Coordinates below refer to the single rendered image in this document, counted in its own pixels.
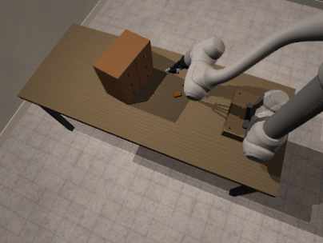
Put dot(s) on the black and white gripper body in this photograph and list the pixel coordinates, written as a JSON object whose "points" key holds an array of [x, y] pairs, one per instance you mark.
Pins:
{"points": [[183, 64]]}

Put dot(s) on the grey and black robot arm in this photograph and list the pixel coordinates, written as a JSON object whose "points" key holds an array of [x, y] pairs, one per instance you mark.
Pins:
{"points": [[263, 136]]}

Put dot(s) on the small brown chest of drawers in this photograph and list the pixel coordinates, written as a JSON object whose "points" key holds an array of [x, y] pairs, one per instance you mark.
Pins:
{"points": [[117, 58]]}

